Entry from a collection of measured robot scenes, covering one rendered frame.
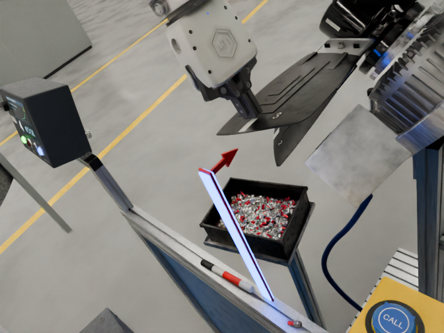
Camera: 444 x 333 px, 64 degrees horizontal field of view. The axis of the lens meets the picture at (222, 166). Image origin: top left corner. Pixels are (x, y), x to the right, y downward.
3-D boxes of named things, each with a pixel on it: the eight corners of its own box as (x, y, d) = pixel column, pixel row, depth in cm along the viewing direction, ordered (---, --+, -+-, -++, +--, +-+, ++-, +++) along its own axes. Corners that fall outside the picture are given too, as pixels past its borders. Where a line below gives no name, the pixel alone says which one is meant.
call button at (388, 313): (423, 323, 36) (423, 314, 35) (405, 356, 35) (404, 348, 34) (384, 302, 39) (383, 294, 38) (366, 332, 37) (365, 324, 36)
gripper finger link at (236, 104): (221, 88, 48) (246, 128, 51) (236, 76, 50) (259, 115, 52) (209, 92, 51) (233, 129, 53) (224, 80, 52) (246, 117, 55)
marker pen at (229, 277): (252, 284, 69) (203, 257, 78) (248, 290, 68) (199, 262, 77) (255, 288, 69) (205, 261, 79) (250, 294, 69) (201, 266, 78)
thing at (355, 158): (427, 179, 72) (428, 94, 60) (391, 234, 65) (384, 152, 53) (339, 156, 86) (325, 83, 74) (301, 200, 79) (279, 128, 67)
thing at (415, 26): (396, 56, 74) (388, 50, 74) (446, 1, 61) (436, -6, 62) (363, 92, 68) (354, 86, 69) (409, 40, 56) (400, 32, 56)
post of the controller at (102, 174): (134, 207, 103) (97, 156, 91) (126, 213, 102) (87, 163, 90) (129, 203, 105) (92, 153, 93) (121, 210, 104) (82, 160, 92)
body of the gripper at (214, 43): (168, 9, 42) (219, 90, 46) (225, -27, 46) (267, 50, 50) (145, 29, 48) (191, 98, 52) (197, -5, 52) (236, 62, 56)
